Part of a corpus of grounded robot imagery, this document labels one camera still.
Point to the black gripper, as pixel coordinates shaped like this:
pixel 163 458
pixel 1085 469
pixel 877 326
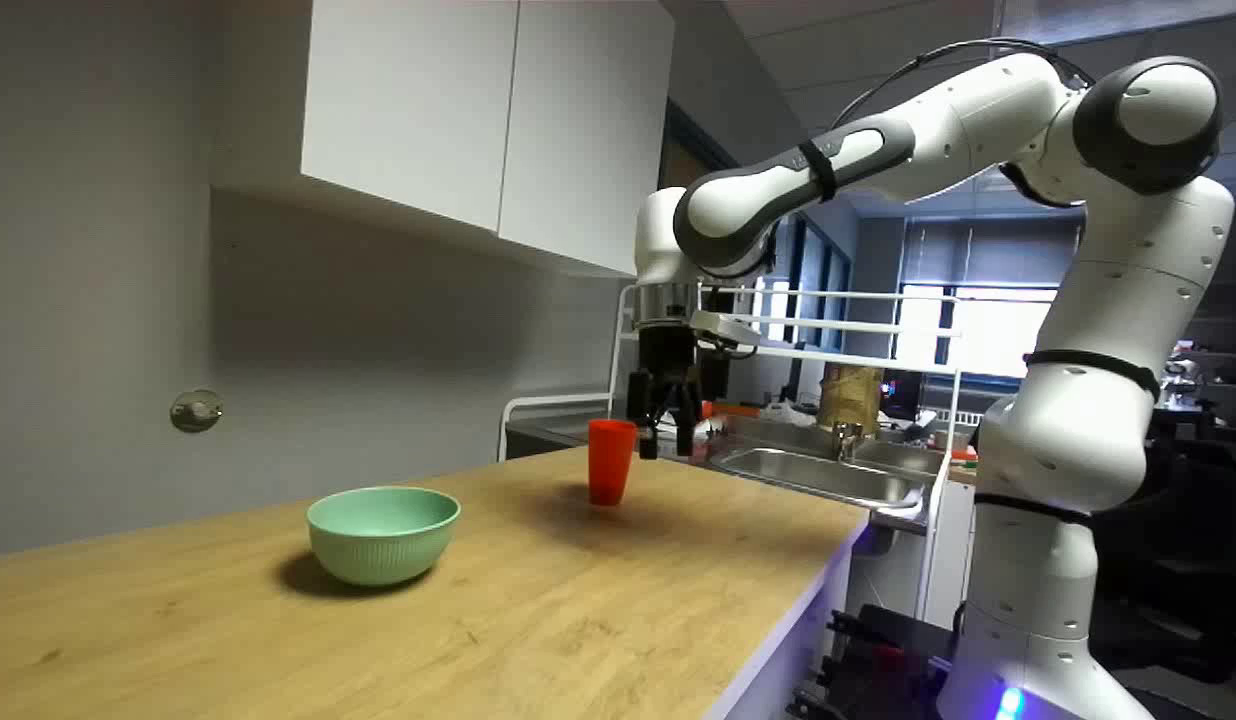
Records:
pixel 671 348

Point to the red plastic cup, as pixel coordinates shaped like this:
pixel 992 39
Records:
pixel 611 465

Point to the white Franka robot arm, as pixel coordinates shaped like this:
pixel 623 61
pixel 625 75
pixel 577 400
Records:
pixel 1111 400

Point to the green bowl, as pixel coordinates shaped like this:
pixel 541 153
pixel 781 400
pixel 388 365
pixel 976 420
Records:
pixel 380 537

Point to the stainless steel sink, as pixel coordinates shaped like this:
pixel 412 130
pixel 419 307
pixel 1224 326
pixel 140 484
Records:
pixel 808 472

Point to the brown container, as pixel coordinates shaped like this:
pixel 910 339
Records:
pixel 850 399

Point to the window with blinds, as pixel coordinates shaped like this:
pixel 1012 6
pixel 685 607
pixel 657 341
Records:
pixel 976 302

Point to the black equipment under table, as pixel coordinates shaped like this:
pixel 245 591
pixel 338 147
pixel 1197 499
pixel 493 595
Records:
pixel 880 667

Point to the white wall cabinet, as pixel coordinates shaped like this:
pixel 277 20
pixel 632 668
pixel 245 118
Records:
pixel 481 106

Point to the round grey wall knob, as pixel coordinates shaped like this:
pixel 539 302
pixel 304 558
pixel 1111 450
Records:
pixel 198 408

